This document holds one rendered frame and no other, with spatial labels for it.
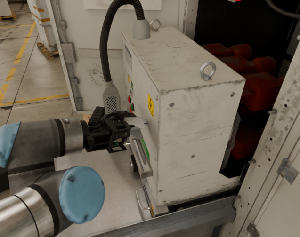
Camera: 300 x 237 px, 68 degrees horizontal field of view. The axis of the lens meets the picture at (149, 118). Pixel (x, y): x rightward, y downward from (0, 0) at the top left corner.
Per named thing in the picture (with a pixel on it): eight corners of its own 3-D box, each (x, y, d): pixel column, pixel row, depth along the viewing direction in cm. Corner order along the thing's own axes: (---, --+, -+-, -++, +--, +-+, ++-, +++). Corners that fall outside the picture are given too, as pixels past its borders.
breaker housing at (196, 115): (156, 210, 79) (160, 90, 50) (127, 125, 117) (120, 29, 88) (276, 177, 90) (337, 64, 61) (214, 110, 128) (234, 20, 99)
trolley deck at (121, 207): (51, 277, 73) (45, 270, 69) (57, 148, 120) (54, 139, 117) (232, 221, 88) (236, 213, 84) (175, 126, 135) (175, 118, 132)
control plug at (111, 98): (106, 122, 104) (101, 89, 93) (104, 116, 108) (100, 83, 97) (122, 119, 106) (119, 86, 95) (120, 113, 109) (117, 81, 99)
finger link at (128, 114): (134, 126, 66) (107, 129, 61) (132, 122, 67) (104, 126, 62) (137, 112, 63) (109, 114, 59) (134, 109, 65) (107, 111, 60)
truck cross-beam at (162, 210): (155, 223, 79) (155, 214, 76) (125, 130, 121) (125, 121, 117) (168, 219, 81) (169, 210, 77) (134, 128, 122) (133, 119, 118)
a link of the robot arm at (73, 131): (55, 141, 59) (56, 109, 54) (74, 138, 61) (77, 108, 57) (64, 163, 52) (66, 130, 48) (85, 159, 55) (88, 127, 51)
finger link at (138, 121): (155, 131, 65) (128, 135, 60) (145, 121, 70) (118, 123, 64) (158, 122, 64) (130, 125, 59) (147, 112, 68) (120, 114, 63)
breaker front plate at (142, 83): (153, 209, 79) (155, 92, 50) (126, 126, 116) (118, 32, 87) (157, 208, 79) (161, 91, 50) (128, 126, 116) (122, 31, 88)
